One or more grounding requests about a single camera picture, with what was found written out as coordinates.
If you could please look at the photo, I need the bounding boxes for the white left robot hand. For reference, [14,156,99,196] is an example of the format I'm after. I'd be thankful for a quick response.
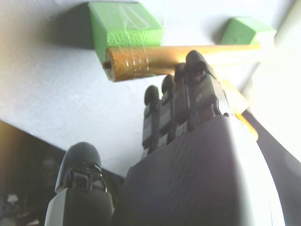
[44,49,286,226]

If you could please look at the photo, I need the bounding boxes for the wooden cylinder rod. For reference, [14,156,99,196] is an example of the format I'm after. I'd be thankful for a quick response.
[103,44,262,83]

